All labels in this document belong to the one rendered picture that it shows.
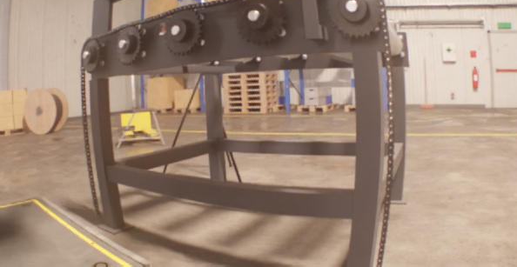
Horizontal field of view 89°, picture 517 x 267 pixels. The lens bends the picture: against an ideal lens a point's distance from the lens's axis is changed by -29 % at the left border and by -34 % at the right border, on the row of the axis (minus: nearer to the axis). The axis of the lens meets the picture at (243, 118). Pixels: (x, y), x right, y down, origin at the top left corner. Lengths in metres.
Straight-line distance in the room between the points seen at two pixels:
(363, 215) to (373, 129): 0.25
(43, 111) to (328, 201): 7.00
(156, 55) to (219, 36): 0.30
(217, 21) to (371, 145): 0.63
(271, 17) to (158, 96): 11.08
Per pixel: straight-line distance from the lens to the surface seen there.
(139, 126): 6.11
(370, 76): 0.96
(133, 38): 1.41
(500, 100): 10.21
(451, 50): 9.90
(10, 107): 8.44
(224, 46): 1.17
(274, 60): 2.13
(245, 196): 1.17
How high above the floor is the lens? 0.65
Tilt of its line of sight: 5 degrees down
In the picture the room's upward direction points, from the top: 3 degrees counter-clockwise
